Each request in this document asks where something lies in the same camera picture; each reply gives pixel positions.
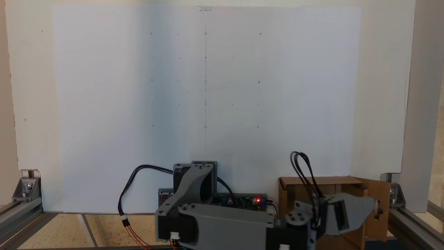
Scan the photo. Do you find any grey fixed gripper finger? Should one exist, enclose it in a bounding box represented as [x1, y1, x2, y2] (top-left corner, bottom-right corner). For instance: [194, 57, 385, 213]
[347, 193, 377, 232]

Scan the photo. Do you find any open cardboard box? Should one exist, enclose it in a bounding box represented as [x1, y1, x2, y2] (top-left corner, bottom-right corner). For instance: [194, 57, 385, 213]
[279, 176, 391, 250]

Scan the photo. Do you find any circuit board with blue component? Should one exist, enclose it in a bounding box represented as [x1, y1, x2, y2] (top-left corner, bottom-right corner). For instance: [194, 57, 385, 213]
[218, 194, 268, 211]

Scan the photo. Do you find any circuit board with white connector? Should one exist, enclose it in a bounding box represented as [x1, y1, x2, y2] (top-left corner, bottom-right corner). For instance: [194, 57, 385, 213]
[158, 189, 174, 206]

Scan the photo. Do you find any white paper sheet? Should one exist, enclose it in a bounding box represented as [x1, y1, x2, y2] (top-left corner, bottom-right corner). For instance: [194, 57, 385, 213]
[51, 5, 362, 214]

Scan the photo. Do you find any metal corner bracket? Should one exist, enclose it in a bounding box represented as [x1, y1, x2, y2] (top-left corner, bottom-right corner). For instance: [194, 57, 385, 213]
[12, 176, 42, 202]
[388, 182, 407, 209]

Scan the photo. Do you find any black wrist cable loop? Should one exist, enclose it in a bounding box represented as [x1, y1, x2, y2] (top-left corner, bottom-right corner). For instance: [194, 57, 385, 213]
[290, 151, 325, 230]

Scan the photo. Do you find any aluminium frame post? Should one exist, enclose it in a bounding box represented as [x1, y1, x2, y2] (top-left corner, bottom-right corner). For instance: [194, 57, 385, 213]
[388, 201, 444, 250]
[0, 199, 44, 243]

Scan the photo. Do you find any orange red wire pair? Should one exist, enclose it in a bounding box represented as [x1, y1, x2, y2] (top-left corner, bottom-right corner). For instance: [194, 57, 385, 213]
[125, 222, 150, 250]

